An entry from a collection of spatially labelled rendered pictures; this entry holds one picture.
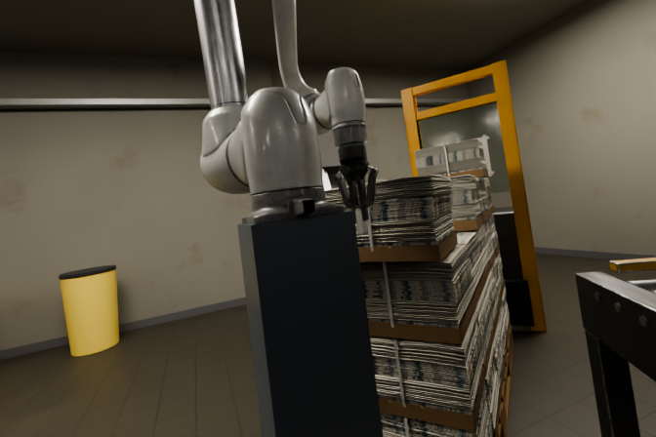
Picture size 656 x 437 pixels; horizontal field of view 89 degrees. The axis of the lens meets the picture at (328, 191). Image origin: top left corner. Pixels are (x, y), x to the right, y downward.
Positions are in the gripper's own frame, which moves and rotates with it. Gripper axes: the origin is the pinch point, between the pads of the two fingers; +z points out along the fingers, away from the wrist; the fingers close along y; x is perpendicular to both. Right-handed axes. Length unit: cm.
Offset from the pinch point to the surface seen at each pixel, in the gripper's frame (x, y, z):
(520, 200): -181, -34, 8
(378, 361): -12.4, 6.6, 43.5
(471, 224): -69, -17, 10
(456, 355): -11.9, -16.8, 38.9
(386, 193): -7.8, -4.9, -6.6
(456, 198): -69, -13, -1
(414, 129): -181, 30, -56
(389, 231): -7.0, -4.9, 4.0
